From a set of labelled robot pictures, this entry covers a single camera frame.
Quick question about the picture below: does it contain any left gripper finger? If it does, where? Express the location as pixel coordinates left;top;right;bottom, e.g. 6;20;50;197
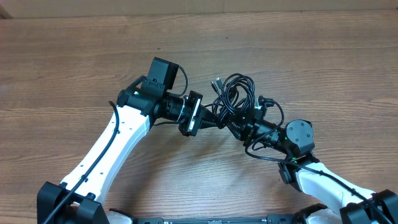
203;106;218;120
199;120;218;129

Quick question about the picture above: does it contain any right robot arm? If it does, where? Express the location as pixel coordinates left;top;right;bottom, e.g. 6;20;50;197
225;98;397;223

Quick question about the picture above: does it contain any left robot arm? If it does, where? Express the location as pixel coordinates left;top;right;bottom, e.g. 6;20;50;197
37;57;216;223

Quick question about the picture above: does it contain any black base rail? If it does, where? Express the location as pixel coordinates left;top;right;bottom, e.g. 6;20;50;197
132;214;298;224

